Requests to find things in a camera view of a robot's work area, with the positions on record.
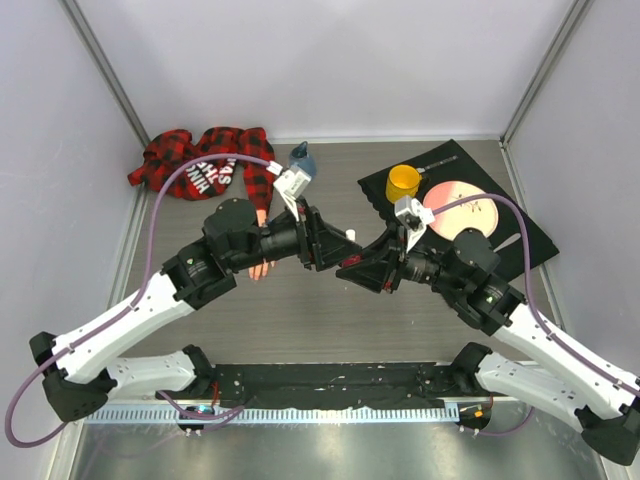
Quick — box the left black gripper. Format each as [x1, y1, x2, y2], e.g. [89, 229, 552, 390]
[229, 196, 362, 272]

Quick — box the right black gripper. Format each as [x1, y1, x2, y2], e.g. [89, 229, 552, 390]
[337, 221, 468, 292]

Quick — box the red nail polish bottle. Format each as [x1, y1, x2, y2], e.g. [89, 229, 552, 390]
[340, 255, 361, 268]

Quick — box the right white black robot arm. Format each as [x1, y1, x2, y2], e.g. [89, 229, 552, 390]
[336, 228, 639, 466]

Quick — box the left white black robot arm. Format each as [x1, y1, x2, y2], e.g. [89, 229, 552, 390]
[30, 198, 359, 422]

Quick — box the mannequin hand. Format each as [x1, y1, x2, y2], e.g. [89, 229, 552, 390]
[248, 209, 275, 281]

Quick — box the yellow mug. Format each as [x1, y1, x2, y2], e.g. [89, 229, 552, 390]
[385, 164, 423, 204]

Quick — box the blue ceramic jug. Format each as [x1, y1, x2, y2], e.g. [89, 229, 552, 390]
[288, 141, 317, 179]

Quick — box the pink cream plate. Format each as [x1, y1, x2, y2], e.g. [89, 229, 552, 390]
[423, 181, 499, 241]

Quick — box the red black plaid shirt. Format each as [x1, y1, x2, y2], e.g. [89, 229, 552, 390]
[127, 126, 276, 213]

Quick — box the silver fork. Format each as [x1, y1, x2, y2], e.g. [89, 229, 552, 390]
[494, 233, 521, 252]

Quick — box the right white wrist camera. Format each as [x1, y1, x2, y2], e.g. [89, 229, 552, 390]
[394, 195, 435, 252]

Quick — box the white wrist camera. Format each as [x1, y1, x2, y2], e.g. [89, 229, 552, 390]
[267, 161, 313, 222]
[394, 195, 435, 252]

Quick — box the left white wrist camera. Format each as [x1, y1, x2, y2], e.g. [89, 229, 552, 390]
[267, 161, 313, 222]

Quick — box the dark handled knife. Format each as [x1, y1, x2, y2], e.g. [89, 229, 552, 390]
[416, 155, 459, 174]

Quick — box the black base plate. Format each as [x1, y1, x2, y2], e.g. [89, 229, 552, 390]
[155, 360, 514, 409]

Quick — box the white cable duct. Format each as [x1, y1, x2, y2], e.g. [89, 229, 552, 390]
[85, 403, 459, 425]

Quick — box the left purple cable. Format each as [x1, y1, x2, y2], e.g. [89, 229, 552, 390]
[3, 153, 281, 447]

